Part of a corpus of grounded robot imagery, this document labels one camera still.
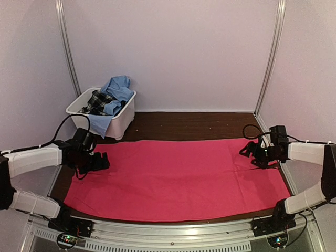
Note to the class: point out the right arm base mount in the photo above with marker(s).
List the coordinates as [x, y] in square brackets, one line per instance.
[276, 227]

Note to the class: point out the aluminium frame post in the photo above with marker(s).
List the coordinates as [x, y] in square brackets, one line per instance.
[59, 4]
[278, 28]

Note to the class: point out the right aluminium frame post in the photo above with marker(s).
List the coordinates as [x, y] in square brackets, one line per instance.
[278, 28]

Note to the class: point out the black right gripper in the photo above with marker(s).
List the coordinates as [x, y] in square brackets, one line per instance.
[250, 146]

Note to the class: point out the white plastic laundry bin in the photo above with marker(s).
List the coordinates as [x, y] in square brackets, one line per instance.
[117, 125]

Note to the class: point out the front aluminium rail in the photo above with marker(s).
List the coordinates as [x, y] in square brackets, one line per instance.
[238, 235]

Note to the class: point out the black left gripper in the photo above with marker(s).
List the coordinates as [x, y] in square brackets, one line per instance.
[97, 165]

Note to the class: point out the pink trousers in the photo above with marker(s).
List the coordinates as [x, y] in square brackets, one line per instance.
[175, 181]

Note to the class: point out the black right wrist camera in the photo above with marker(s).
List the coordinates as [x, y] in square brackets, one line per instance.
[278, 134]

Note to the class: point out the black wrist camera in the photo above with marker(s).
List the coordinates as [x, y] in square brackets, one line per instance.
[278, 134]
[84, 140]

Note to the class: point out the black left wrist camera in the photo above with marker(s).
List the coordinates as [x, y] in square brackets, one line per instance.
[84, 140]

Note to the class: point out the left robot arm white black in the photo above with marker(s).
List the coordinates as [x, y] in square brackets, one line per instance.
[14, 163]

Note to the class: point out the black white plaid garment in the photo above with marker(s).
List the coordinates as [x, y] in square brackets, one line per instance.
[96, 104]

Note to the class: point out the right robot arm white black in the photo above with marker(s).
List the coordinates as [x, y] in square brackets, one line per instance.
[316, 153]

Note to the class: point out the light blue shirt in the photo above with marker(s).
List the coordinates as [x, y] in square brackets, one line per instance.
[118, 87]

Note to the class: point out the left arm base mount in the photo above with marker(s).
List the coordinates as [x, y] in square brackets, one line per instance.
[73, 231]

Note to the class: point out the left aluminium frame post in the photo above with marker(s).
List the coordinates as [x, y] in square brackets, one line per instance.
[59, 4]

